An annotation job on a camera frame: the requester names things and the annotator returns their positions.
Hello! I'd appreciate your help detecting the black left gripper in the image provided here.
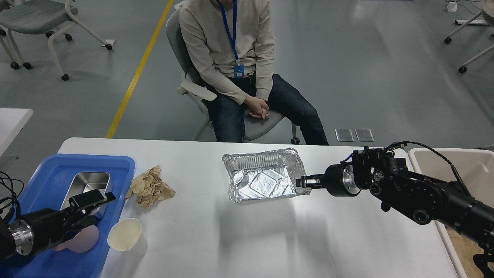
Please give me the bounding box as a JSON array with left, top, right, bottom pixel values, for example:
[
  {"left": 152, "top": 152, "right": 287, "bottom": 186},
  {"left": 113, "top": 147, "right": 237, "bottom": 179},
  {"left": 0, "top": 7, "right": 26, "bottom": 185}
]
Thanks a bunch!
[{"left": 10, "top": 189, "right": 116, "bottom": 256}]

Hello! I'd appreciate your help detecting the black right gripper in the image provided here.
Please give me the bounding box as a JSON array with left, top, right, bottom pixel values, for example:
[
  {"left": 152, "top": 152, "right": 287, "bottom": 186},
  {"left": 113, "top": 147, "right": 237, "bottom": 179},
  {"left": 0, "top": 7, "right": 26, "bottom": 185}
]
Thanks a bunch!
[{"left": 295, "top": 164, "right": 360, "bottom": 197}]

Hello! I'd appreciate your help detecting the pink ribbed mug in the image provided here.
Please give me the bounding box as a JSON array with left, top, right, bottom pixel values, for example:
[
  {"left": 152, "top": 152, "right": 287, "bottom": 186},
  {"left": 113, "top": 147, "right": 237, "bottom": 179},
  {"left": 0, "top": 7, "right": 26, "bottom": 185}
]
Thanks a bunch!
[{"left": 52, "top": 225, "right": 100, "bottom": 253}]

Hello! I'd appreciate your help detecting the stainless steel rectangular container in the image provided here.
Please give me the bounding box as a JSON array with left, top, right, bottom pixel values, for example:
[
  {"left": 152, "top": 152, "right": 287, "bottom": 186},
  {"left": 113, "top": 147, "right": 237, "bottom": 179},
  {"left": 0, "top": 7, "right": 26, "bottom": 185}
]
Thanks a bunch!
[{"left": 60, "top": 172, "right": 113, "bottom": 210}]

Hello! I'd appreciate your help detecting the aluminium foil tray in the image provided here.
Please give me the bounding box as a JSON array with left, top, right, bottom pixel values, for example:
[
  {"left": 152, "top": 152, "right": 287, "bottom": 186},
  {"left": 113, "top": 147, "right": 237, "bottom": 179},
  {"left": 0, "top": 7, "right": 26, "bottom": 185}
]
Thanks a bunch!
[{"left": 222, "top": 148, "right": 312, "bottom": 205}]

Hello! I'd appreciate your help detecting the white paper cup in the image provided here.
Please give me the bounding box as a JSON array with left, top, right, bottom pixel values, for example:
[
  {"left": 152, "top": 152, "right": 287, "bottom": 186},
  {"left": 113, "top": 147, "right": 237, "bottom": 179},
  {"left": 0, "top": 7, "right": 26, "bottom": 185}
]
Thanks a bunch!
[{"left": 107, "top": 218, "right": 148, "bottom": 258}]

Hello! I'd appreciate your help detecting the brown paper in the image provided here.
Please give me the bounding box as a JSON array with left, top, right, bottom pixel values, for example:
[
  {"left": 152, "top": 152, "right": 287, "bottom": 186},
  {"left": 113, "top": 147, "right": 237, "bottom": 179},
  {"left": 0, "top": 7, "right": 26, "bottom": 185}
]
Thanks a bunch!
[
  {"left": 446, "top": 228, "right": 484, "bottom": 278},
  {"left": 125, "top": 165, "right": 176, "bottom": 209}
]

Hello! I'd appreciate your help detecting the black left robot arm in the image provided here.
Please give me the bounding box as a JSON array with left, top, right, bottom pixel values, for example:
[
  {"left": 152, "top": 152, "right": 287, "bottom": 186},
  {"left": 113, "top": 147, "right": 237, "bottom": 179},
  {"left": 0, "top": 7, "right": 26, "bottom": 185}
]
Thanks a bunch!
[{"left": 0, "top": 189, "right": 116, "bottom": 260}]

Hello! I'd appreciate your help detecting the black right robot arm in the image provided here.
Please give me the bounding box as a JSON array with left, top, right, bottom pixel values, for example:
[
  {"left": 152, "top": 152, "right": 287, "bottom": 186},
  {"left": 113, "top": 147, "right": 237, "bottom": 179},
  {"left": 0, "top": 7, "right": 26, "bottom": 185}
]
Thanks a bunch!
[{"left": 296, "top": 141, "right": 494, "bottom": 278}]

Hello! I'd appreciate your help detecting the blue plastic tray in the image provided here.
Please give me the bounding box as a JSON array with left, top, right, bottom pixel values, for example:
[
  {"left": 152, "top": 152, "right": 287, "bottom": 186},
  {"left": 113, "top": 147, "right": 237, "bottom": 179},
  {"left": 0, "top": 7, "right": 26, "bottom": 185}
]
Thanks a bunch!
[{"left": 0, "top": 154, "right": 135, "bottom": 278}]

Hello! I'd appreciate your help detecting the left metal floor plate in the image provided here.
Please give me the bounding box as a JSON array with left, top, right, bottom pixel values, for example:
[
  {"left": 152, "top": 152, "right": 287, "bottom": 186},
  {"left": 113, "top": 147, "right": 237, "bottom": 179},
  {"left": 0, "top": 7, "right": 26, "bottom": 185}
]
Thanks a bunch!
[{"left": 335, "top": 129, "right": 355, "bottom": 142}]

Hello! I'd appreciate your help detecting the metal floor plate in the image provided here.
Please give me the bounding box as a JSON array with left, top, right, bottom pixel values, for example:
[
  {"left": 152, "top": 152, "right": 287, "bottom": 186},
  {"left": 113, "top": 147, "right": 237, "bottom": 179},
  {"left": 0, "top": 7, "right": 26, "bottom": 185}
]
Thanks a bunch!
[
  {"left": 355, "top": 129, "right": 375, "bottom": 141},
  {"left": 335, "top": 129, "right": 355, "bottom": 142}
]

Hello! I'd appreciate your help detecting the right metal floor plate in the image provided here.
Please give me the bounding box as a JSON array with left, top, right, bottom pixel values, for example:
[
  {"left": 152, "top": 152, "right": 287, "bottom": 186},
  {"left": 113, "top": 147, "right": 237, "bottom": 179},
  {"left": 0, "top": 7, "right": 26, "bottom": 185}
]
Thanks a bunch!
[{"left": 355, "top": 129, "right": 375, "bottom": 141}]

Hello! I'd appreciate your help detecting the white side table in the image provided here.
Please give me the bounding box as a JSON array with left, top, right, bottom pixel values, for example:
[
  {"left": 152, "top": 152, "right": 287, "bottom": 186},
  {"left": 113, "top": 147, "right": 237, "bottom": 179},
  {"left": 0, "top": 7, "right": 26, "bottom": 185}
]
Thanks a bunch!
[{"left": 0, "top": 108, "right": 33, "bottom": 155}]

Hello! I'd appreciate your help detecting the grey office chair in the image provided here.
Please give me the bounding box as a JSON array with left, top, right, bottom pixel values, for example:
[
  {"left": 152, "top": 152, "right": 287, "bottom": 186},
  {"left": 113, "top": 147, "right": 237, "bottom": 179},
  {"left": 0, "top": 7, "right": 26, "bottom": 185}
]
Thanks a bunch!
[{"left": 166, "top": 1, "right": 285, "bottom": 141}]

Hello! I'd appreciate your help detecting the beige plastic bin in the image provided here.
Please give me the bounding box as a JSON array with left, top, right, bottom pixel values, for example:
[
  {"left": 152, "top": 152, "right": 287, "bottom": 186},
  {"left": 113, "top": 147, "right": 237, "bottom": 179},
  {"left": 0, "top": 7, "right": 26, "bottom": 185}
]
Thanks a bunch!
[{"left": 408, "top": 148, "right": 494, "bottom": 278}]

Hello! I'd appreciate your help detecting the seated person beige sweater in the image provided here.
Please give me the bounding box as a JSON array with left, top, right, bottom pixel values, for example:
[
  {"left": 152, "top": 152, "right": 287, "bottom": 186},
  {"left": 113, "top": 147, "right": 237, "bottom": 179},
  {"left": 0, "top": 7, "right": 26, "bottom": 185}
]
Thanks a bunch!
[{"left": 179, "top": 0, "right": 328, "bottom": 146}]

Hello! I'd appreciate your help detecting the brown paper in bin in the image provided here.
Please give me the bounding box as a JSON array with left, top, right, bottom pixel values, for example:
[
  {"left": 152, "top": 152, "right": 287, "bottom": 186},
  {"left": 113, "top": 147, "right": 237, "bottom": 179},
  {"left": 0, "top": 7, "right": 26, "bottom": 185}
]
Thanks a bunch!
[{"left": 446, "top": 228, "right": 484, "bottom": 278}]

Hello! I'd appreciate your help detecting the grey chair top left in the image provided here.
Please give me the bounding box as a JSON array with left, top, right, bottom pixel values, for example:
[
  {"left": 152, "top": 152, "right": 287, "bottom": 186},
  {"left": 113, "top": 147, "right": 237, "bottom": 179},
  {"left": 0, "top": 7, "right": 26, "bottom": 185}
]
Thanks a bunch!
[{"left": 0, "top": 0, "right": 113, "bottom": 81}]

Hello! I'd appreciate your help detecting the chair legs top right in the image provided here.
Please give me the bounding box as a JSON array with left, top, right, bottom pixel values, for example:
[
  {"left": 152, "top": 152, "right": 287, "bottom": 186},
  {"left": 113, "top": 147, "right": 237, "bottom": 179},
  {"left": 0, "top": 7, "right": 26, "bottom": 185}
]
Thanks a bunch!
[{"left": 443, "top": 0, "right": 494, "bottom": 74}]

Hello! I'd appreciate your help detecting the black cables left edge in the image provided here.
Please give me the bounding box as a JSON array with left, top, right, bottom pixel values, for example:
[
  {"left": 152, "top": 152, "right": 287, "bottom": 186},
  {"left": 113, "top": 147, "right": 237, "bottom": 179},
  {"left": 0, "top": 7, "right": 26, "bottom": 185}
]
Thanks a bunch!
[{"left": 0, "top": 171, "right": 24, "bottom": 224}]

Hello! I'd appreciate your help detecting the blue lanyard badge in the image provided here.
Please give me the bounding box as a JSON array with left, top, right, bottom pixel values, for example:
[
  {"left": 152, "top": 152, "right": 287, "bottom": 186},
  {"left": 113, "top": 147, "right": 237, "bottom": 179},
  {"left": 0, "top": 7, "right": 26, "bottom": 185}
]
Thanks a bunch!
[{"left": 217, "top": 0, "right": 245, "bottom": 79}]

